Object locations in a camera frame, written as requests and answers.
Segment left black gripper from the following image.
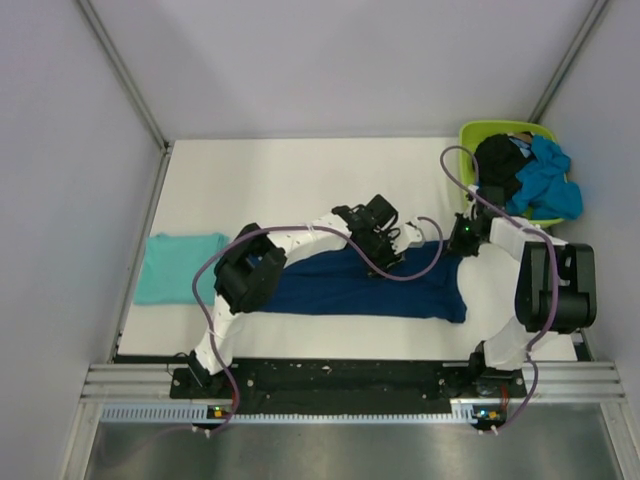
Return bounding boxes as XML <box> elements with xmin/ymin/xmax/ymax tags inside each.
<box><xmin>357</xmin><ymin>227</ymin><xmax>404</xmax><ymax>280</ymax></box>

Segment dark blue printed t-shirt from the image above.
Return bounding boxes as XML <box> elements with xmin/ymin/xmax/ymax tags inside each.
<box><xmin>261</xmin><ymin>241</ymin><xmax>467</xmax><ymax>324</ymax></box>

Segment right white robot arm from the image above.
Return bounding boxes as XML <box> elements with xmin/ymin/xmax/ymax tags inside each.
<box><xmin>447</xmin><ymin>187</ymin><xmax>597</xmax><ymax>396</ymax></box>

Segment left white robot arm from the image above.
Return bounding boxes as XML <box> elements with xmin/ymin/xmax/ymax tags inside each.
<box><xmin>188</xmin><ymin>195</ymin><xmax>423</xmax><ymax>397</ymax></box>

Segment black t-shirt in basket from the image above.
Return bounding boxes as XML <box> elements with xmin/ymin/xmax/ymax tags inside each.
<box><xmin>474</xmin><ymin>134</ymin><xmax>533</xmax><ymax>200</ymax></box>

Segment bright blue t-shirt in basket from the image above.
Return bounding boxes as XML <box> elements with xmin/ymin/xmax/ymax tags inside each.
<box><xmin>507</xmin><ymin>135</ymin><xmax>583</xmax><ymax>220</ymax></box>

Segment lime green plastic basket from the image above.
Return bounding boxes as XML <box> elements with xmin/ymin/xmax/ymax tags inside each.
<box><xmin>459</xmin><ymin>120</ymin><xmax>564</xmax><ymax>228</ymax></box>

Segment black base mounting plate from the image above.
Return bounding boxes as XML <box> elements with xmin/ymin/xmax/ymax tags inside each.
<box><xmin>170</xmin><ymin>358</ymin><xmax>526</xmax><ymax>416</ymax></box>

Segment folded teal t-shirt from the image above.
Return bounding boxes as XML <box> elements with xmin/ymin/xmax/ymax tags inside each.
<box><xmin>133</xmin><ymin>233</ymin><xmax>229</xmax><ymax>306</ymax></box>

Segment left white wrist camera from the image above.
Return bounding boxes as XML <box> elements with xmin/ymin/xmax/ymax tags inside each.
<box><xmin>392</xmin><ymin>222</ymin><xmax>425</xmax><ymax>254</ymax></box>

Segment aluminium extrusion rail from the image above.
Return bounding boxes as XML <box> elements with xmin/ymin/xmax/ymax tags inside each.
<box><xmin>81</xmin><ymin>362</ymin><xmax>626</xmax><ymax>403</ymax></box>

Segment right aluminium frame post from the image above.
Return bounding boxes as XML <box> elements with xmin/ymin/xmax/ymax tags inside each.
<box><xmin>528</xmin><ymin>0</ymin><xmax>612</xmax><ymax>124</ymax></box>

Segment aluminium frame post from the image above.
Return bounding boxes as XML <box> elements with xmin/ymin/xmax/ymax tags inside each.
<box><xmin>528</xmin><ymin>0</ymin><xmax>612</xmax><ymax>124</ymax></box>
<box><xmin>74</xmin><ymin>0</ymin><xmax>174</xmax><ymax>151</ymax></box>

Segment left aluminium frame post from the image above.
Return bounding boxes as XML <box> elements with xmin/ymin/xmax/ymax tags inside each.
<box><xmin>74</xmin><ymin>0</ymin><xmax>174</xmax><ymax>151</ymax></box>

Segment grey slotted cable duct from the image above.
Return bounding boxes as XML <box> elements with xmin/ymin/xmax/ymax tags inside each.
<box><xmin>102</xmin><ymin>402</ymin><xmax>501</xmax><ymax>426</ymax></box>

